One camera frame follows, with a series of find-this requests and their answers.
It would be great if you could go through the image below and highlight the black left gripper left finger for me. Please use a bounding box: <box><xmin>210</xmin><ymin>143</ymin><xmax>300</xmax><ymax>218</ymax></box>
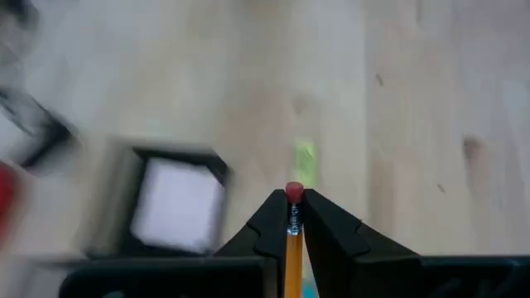
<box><xmin>214</xmin><ymin>189</ymin><xmax>288</xmax><ymax>266</ymax></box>

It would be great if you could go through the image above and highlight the black mesh desk organizer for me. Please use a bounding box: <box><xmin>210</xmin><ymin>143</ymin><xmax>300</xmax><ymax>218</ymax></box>
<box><xmin>0</xmin><ymin>82</ymin><xmax>233</xmax><ymax>262</ymax></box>

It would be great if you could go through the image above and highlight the yellow pencil with eraser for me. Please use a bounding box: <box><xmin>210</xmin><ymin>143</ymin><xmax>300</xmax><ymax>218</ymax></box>
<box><xmin>283</xmin><ymin>180</ymin><xmax>306</xmax><ymax>298</ymax></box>

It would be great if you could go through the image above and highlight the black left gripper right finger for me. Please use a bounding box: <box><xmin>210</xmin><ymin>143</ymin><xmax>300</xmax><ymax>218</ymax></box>
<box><xmin>302</xmin><ymin>189</ymin><xmax>421</xmax><ymax>266</ymax></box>

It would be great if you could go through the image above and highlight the red desk lamp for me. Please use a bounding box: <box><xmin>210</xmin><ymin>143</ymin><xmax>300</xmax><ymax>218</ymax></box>
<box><xmin>0</xmin><ymin>160</ymin><xmax>24</xmax><ymax>249</ymax></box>

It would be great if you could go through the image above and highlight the pink sticky note pad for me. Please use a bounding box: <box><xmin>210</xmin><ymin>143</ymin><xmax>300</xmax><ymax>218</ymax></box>
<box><xmin>131</xmin><ymin>156</ymin><xmax>228</xmax><ymax>254</ymax></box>

